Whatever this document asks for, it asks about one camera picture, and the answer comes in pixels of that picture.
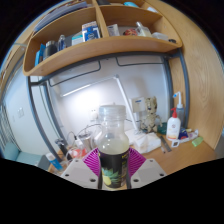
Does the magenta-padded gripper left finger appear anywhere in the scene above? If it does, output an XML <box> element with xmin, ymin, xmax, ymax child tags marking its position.
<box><xmin>61</xmin><ymin>148</ymin><xmax>100</xmax><ymax>190</ymax></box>

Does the tree creature figurine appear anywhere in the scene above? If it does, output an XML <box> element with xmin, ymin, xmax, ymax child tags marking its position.
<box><xmin>139</xmin><ymin>96</ymin><xmax>160</xmax><ymax>134</ymax></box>

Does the white wall box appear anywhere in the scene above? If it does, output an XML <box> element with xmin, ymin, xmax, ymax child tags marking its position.
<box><xmin>129</xmin><ymin>97</ymin><xmax>146</xmax><ymax>114</ymax></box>

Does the clear bottle with dark label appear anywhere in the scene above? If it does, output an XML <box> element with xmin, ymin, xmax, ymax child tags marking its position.
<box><xmin>96</xmin><ymin>104</ymin><xmax>130</xmax><ymax>192</ymax></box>

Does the pale teal bed sheet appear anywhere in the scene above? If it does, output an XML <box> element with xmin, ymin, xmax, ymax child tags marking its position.
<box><xmin>16</xmin><ymin>151</ymin><xmax>48</xmax><ymax>166</ymax></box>

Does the clear blue spray bottle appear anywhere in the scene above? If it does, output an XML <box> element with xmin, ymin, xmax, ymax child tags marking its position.
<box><xmin>172</xmin><ymin>91</ymin><xmax>186</xmax><ymax>128</ymax></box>

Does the small dark blue jar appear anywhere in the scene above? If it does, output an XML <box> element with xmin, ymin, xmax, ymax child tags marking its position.
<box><xmin>179</xmin><ymin>128</ymin><xmax>189</xmax><ymax>139</ymax></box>

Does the white wall outlet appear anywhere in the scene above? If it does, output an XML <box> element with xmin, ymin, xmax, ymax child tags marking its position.
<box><xmin>89</xmin><ymin>108</ymin><xmax>100</xmax><ymax>121</ymax></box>

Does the white tissue pack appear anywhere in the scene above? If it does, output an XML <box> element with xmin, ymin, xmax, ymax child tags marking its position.
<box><xmin>128</xmin><ymin>129</ymin><xmax>162</xmax><ymax>154</ymax></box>

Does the grey metal ruler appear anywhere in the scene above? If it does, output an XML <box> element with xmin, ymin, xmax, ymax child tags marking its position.
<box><xmin>159</xmin><ymin>134</ymin><xmax>173</xmax><ymax>154</ymax></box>

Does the metal cup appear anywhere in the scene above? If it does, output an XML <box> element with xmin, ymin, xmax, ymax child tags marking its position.
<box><xmin>79</xmin><ymin>131</ymin><xmax>96</xmax><ymax>153</ymax></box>

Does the wooden shelf unit with items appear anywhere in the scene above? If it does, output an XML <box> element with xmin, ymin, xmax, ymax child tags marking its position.
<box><xmin>22</xmin><ymin>0</ymin><xmax>184</xmax><ymax>77</ymax></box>

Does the white desk lamp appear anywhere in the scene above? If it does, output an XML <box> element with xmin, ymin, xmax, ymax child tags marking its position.
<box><xmin>59</xmin><ymin>74</ymin><xmax>139</xmax><ymax>131</ymax></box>

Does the blue and white tube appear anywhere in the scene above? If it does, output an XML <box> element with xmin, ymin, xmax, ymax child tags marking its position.
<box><xmin>45</xmin><ymin>152</ymin><xmax>64</xmax><ymax>171</ymax></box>

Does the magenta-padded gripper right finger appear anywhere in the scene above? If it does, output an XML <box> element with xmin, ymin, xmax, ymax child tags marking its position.
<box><xmin>126</xmin><ymin>148</ymin><xmax>167</xmax><ymax>190</ymax></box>

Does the teal bed cushion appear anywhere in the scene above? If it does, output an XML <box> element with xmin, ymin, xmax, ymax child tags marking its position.
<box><xmin>3</xmin><ymin>143</ymin><xmax>19</xmax><ymax>161</ymax></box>

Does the red flat pack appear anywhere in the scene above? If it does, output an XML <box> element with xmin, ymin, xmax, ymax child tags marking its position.
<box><xmin>69</xmin><ymin>148</ymin><xmax>88</xmax><ymax>160</ymax></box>

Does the white pump bottle red top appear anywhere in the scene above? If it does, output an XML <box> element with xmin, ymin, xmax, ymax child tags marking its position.
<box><xmin>165</xmin><ymin>107</ymin><xmax>182</xmax><ymax>141</ymax></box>

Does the black electric shaver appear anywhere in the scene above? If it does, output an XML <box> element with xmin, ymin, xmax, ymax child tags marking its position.
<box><xmin>54</xmin><ymin>138</ymin><xmax>69</xmax><ymax>161</ymax></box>

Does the dark green round container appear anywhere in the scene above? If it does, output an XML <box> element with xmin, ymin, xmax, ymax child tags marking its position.
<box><xmin>156</xmin><ymin>122</ymin><xmax>168</xmax><ymax>134</ymax></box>

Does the small green block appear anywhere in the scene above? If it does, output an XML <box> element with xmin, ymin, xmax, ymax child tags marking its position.
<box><xmin>191</xmin><ymin>136</ymin><xmax>204</xmax><ymax>148</ymax></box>

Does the grey metal desk frame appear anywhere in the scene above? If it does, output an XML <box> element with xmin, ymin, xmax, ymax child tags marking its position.
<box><xmin>26</xmin><ymin>49</ymin><xmax>191</xmax><ymax>161</ymax></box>

